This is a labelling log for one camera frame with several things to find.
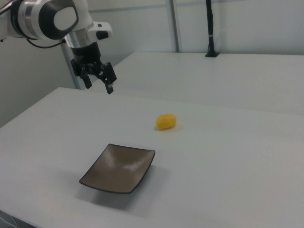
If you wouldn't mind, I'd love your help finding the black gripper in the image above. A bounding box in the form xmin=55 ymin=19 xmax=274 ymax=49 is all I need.
xmin=70 ymin=42 xmax=118 ymax=95

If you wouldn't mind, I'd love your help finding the yellow lemon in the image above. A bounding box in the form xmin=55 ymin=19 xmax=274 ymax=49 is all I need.
xmin=155 ymin=113 xmax=178 ymax=132

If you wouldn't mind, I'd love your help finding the brown square ceramic plate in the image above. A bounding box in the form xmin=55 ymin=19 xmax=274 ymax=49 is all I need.
xmin=79 ymin=143 xmax=156 ymax=195

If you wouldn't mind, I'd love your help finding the white adjacent table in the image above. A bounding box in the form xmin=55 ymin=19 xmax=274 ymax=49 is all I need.
xmin=111 ymin=51 xmax=304 ymax=114

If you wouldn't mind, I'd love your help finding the black pole with white band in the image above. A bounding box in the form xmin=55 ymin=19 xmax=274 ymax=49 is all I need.
xmin=205 ymin=0 xmax=219 ymax=58

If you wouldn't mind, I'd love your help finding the grey metal partition post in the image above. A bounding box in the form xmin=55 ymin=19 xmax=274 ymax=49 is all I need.
xmin=170 ymin=0 xmax=182 ymax=53
xmin=62 ymin=44 xmax=83 ymax=90

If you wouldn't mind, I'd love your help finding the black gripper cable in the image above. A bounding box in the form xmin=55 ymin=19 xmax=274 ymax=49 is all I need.
xmin=25 ymin=38 xmax=67 ymax=49

